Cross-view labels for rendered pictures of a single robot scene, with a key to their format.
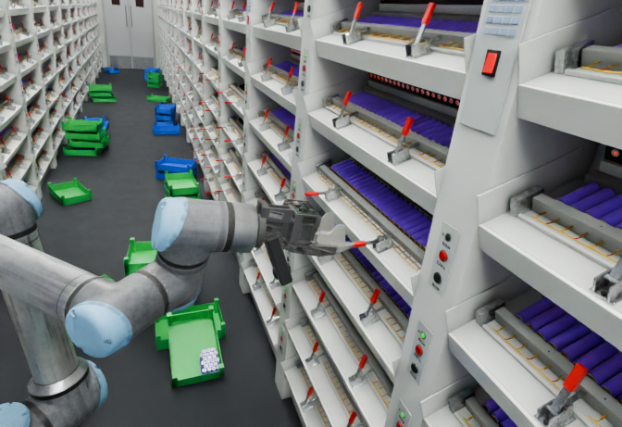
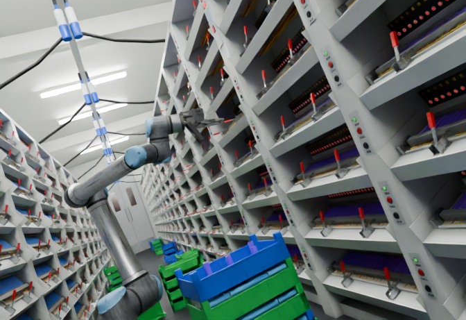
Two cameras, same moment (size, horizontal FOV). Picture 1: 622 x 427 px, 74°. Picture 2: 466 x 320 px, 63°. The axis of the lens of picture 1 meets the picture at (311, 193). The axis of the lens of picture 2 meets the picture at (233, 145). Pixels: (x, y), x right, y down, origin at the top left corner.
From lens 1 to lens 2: 138 cm
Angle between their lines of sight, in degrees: 30
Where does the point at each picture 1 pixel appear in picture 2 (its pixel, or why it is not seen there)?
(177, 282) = (159, 144)
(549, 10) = (215, 10)
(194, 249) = (160, 129)
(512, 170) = (235, 48)
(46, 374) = (128, 270)
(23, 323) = (111, 243)
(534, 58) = (218, 20)
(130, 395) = not seen: outside the picture
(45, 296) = (117, 162)
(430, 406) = (267, 143)
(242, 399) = not seen: hidden behind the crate
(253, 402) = not seen: hidden behind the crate
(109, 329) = (138, 148)
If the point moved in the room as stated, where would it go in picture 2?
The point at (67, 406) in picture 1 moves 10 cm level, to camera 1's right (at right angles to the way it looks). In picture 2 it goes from (142, 286) to (159, 279)
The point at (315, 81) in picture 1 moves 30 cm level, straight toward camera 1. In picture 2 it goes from (203, 99) to (192, 88)
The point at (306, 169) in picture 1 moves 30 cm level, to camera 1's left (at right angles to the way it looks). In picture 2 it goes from (218, 137) to (173, 155)
